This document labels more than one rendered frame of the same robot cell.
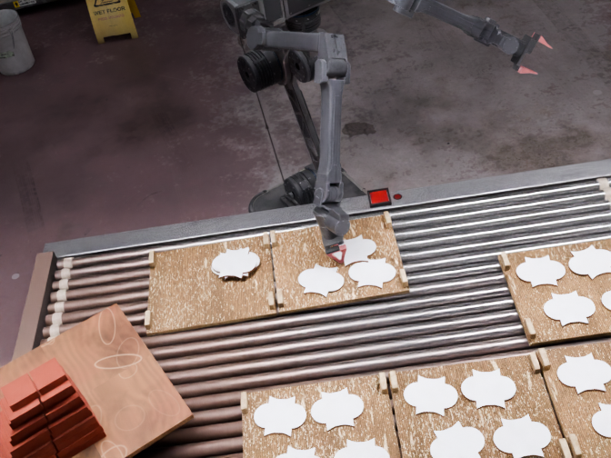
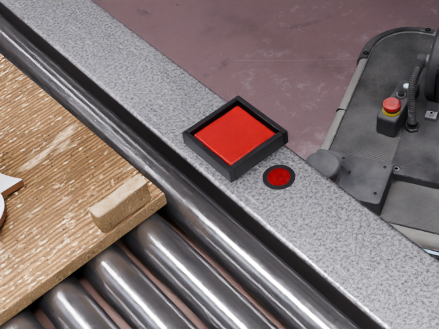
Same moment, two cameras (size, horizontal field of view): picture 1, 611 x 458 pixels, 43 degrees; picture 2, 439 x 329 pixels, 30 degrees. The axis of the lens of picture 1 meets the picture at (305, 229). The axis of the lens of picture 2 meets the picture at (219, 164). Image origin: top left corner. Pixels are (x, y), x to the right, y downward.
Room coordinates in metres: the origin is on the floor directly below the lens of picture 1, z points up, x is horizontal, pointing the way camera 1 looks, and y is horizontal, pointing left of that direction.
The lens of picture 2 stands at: (1.64, -0.74, 1.52)
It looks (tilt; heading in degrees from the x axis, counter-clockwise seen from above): 48 degrees down; 56
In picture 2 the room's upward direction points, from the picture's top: 10 degrees counter-clockwise
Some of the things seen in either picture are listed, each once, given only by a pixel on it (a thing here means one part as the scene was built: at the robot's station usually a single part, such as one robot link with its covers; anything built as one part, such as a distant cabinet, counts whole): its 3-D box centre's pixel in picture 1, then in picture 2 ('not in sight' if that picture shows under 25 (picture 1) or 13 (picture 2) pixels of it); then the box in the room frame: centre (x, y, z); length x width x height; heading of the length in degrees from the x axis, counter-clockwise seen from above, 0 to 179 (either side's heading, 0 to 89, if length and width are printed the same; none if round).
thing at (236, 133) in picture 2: (379, 197); (234, 138); (1.98, -0.28, 0.92); 0.06 x 0.06 x 0.01; 88
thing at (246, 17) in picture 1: (254, 23); not in sight; (2.40, 0.05, 1.45); 0.09 x 0.08 x 0.12; 115
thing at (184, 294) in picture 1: (210, 283); not in sight; (1.72, 0.34, 0.93); 0.41 x 0.35 x 0.02; 89
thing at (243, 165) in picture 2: (379, 197); (234, 137); (1.98, -0.28, 0.92); 0.08 x 0.08 x 0.02; 88
